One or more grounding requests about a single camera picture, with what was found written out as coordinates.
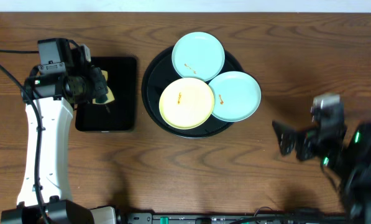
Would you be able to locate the yellow green scrub sponge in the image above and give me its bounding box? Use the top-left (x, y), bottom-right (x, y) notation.
top-left (92, 68), bottom-right (115, 105)

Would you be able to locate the light blue plate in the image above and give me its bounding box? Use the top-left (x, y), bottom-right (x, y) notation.
top-left (209, 71), bottom-right (262, 123)
top-left (172, 32), bottom-right (225, 82)

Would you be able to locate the yellow plate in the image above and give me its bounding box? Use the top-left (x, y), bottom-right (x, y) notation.
top-left (158, 78), bottom-right (214, 129)

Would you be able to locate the light blue plate top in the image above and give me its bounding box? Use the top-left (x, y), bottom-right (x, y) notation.
top-left (172, 32), bottom-right (225, 82)

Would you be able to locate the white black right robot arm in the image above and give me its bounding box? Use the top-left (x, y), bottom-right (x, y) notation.
top-left (272, 121), bottom-right (371, 223)

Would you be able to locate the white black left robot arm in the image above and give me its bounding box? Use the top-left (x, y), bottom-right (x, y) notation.
top-left (1, 66), bottom-right (117, 223)

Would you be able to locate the black rectangular tray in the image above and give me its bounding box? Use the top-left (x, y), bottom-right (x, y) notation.
top-left (75, 57), bottom-right (137, 132)

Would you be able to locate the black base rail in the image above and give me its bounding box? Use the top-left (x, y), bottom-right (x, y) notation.
top-left (121, 213), bottom-right (347, 224)

